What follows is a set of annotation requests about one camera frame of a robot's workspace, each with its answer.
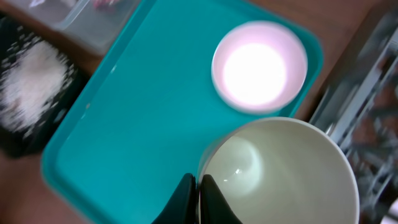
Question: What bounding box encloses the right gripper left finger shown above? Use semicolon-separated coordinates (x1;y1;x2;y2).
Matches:
152;174;197;224

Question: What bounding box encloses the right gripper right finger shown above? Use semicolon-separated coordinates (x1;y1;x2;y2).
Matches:
200;174;242;224

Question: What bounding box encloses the white cup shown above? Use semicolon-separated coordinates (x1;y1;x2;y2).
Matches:
198;117;359;224

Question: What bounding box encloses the pile of rice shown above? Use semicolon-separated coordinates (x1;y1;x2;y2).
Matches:
1;40;66;130

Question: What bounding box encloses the grey dishwasher rack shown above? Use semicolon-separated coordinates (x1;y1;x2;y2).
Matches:
310;1;397;223

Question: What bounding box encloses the teal serving tray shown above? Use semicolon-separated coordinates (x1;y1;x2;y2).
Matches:
42;0;323;223

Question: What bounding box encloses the clear plastic bin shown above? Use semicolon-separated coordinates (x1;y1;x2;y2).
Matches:
8;0;140;55

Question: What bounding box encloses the black tray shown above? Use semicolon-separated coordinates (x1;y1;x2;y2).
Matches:
1;14;88;158

